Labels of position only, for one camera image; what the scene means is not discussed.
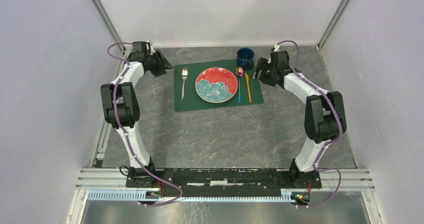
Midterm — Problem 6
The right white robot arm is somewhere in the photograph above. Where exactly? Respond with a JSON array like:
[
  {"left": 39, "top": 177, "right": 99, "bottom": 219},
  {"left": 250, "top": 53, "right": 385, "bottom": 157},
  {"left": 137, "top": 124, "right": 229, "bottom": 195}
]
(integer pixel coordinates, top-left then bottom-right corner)
[{"left": 253, "top": 48, "right": 347, "bottom": 188}]

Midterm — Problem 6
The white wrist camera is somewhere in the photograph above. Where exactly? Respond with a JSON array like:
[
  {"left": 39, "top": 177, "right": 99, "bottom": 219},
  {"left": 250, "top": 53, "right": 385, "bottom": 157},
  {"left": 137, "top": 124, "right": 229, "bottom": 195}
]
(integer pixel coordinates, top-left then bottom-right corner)
[
  {"left": 271, "top": 43, "right": 281, "bottom": 52},
  {"left": 145, "top": 40, "right": 156, "bottom": 56}
]

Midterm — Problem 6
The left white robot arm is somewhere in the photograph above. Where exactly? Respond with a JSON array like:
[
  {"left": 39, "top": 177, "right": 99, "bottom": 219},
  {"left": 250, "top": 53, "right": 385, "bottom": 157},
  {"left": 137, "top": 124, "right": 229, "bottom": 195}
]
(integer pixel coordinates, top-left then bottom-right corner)
[{"left": 100, "top": 40, "right": 173, "bottom": 188}]

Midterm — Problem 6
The silver metal fork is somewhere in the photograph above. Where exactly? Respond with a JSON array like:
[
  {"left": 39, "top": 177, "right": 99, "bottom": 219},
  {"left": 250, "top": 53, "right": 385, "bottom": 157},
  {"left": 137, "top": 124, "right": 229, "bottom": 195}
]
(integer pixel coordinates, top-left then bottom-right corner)
[{"left": 181, "top": 67, "right": 188, "bottom": 101}]

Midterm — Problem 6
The blue slotted cable duct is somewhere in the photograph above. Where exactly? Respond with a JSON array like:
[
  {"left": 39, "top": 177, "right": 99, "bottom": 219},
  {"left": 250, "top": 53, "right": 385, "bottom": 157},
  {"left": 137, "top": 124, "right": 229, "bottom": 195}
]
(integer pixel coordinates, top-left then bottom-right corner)
[{"left": 87, "top": 190, "right": 310, "bottom": 204}]

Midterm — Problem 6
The dark blue mug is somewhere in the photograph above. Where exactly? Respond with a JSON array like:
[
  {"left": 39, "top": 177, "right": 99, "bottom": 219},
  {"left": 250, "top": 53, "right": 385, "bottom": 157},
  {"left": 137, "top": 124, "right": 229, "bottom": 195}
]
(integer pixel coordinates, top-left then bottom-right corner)
[{"left": 236, "top": 47, "right": 255, "bottom": 70}]

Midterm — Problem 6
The red teal floral plate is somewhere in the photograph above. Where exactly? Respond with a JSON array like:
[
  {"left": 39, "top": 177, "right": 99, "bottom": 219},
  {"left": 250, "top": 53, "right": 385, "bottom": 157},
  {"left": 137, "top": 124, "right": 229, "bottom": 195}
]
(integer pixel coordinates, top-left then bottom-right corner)
[{"left": 195, "top": 67, "right": 239, "bottom": 104}]

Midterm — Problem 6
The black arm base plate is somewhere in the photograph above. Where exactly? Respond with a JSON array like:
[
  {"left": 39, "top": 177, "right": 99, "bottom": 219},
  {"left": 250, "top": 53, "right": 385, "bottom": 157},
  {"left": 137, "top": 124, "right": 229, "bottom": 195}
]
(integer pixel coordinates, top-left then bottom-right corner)
[{"left": 119, "top": 166, "right": 322, "bottom": 198}]

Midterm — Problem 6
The aluminium frame rail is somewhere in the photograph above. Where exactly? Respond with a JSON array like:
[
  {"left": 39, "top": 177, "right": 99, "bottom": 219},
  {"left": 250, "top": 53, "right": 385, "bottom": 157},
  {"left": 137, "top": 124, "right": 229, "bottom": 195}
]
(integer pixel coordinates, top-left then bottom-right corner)
[{"left": 76, "top": 168, "right": 376, "bottom": 192}]

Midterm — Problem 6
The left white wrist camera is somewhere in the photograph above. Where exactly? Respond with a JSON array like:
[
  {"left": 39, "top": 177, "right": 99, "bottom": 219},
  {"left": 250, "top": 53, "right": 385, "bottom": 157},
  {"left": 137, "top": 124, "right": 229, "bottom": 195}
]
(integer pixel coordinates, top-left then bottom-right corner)
[{"left": 145, "top": 40, "right": 156, "bottom": 56}]

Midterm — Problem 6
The yellow pencil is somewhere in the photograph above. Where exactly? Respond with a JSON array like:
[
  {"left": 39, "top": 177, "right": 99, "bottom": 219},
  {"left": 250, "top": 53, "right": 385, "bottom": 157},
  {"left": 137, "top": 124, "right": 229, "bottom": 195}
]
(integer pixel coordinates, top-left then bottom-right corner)
[{"left": 244, "top": 72, "right": 252, "bottom": 104}]

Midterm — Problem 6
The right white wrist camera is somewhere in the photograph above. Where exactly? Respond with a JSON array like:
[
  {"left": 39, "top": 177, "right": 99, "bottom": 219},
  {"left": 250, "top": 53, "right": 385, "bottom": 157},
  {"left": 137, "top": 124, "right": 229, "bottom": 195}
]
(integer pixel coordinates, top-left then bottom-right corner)
[{"left": 271, "top": 43, "right": 281, "bottom": 52}]

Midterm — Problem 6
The iridescent rainbow metal spoon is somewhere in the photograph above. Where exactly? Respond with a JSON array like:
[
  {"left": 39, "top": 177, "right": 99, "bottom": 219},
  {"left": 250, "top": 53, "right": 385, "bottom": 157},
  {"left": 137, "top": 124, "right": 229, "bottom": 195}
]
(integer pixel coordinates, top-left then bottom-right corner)
[{"left": 236, "top": 66, "right": 244, "bottom": 104}]

